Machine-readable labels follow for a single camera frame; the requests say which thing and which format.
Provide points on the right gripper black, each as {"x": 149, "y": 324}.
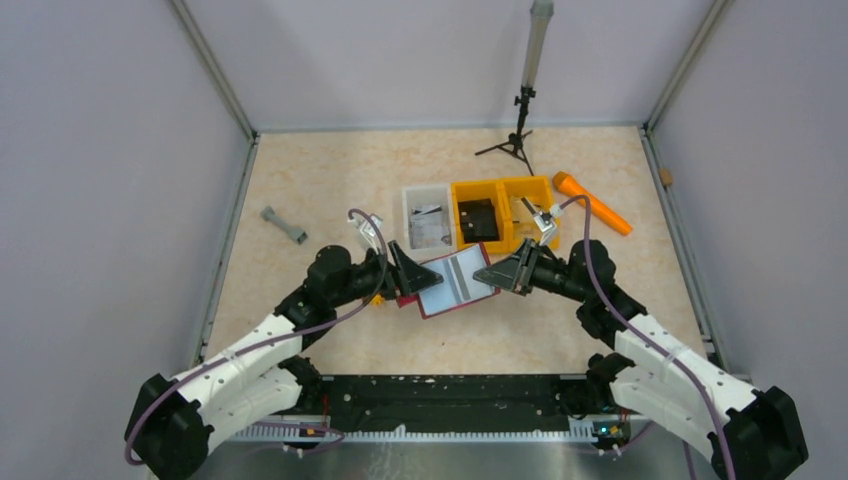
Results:
{"x": 515, "y": 272}

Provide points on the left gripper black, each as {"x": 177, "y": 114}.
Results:
{"x": 412, "y": 277}

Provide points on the red leather card holder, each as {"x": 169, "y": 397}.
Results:
{"x": 458, "y": 288}

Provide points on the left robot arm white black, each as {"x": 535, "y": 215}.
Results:
{"x": 177, "y": 422}

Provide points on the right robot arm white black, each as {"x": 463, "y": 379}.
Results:
{"x": 744, "y": 432}

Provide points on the yellow bin with clear bag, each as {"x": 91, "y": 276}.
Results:
{"x": 519, "y": 223}

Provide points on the clear plastic bin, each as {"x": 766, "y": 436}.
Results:
{"x": 418, "y": 195}

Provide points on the small packets in clear bin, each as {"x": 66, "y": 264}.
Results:
{"x": 429, "y": 227}

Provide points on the black part in bin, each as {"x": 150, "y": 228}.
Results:
{"x": 478, "y": 222}

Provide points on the yellow bin with black part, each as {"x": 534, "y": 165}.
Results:
{"x": 476, "y": 190}

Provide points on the orange toy microphone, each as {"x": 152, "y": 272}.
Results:
{"x": 567, "y": 185}

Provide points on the grey dumbbell shaped part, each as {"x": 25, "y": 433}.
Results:
{"x": 295, "y": 233}

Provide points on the black tripod with grey pole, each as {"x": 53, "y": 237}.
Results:
{"x": 541, "y": 13}

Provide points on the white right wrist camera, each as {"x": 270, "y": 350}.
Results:
{"x": 546, "y": 222}

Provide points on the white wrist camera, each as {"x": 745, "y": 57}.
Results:
{"x": 546, "y": 222}
{"x": 367, "y": 231}

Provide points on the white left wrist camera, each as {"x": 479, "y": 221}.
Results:
{"x": 367, "y": 231}

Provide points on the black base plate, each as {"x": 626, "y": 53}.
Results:
{"x": 500, "y": 404}

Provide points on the small tan wall knob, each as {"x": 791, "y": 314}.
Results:
{"x": 666, "y": 177}

